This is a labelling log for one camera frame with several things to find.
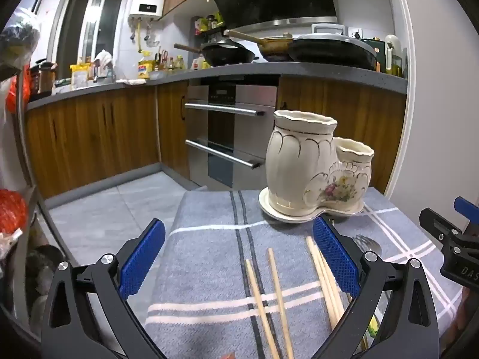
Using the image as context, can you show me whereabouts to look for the grey kitchen countertop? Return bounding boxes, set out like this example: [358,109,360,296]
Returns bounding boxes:
[26,62,408,111]

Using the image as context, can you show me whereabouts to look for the cream floral ceramic utensil holder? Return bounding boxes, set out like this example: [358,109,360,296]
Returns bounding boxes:
[266,110,375,217]

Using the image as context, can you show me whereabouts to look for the blue-grey striped tablecloth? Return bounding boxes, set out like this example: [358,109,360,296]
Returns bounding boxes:
[144,187,465,359]

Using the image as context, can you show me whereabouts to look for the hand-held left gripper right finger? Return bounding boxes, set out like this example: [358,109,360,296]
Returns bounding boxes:
[312,216,439,359]

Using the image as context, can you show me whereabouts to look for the cream ceramic holder tray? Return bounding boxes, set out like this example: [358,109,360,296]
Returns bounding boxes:
[258,187,365,225]

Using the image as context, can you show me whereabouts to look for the white refrigerator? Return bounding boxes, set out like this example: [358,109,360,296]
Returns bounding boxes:
[385,0,479,212]

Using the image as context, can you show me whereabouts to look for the brown frying pan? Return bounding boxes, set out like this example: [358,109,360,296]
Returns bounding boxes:
[225,30,297,62]

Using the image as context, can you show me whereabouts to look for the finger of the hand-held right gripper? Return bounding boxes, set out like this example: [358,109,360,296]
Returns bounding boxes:
[454,196,479,229]
[418,208,465,249]

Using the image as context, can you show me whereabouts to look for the yellow food packet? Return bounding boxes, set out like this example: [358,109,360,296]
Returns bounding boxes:
[70,63,90,90]

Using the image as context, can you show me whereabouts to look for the red plastic bag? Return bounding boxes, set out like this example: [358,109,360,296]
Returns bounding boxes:
[0,189,29,235]
[7,65,31,113]

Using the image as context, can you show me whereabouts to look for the stainless steel built-in oven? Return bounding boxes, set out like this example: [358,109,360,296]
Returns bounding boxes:
[185,77,280,192]

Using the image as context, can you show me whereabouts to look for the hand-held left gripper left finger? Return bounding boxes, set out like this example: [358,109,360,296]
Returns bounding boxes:
[40,218,167,359]

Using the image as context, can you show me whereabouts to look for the white electric kettle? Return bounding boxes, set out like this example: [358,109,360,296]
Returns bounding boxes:
[385,34,403,76]

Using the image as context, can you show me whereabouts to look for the wooden lower cabinet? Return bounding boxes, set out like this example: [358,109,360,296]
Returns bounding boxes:
[25,80,190,200]
[279,77,407,195]

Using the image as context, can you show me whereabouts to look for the wooden chopstick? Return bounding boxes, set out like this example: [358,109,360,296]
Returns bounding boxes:
[314,250,345,322]
[267,248,294,359]
[245,259,281,359]
[306,236,339,331]

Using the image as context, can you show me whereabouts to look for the large black lidded pan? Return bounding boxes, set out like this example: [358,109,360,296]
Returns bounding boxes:
[288,34,378,71]

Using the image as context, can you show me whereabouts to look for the yellow cooking oil bottle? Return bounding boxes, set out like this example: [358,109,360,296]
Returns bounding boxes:
[138,51,156,80]

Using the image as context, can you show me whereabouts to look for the silver fork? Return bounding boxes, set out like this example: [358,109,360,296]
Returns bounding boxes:
[352,234,382,255]

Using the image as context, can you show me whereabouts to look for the black wok with lid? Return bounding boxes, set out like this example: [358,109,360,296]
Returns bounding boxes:
[174,39,260,66]

